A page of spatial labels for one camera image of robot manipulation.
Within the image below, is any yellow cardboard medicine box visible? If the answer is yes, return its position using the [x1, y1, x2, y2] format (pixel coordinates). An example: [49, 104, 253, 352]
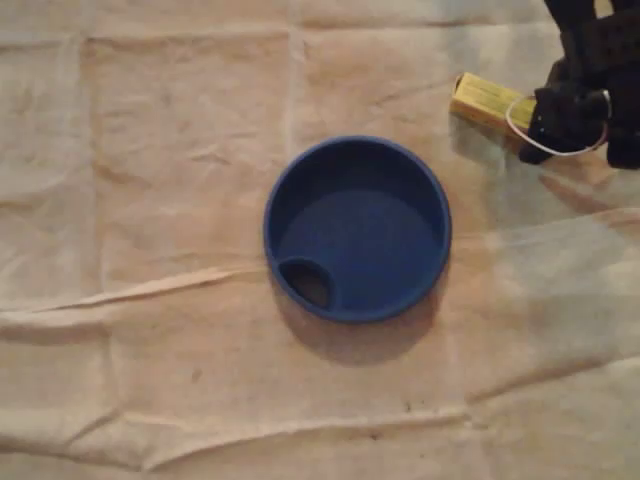
[449, 71, 540, 145]

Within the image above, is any blue plastic bowl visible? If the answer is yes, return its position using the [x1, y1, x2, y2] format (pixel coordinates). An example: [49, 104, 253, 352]
[263, 133, 453, 324]

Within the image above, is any white wrinkled tablecloth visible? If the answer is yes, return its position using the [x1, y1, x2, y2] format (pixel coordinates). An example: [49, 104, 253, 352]
[0, 0, 640, 480]

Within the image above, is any thin white wire loop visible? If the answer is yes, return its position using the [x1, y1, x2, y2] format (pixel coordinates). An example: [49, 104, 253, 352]
[504, 90, 613, 157]

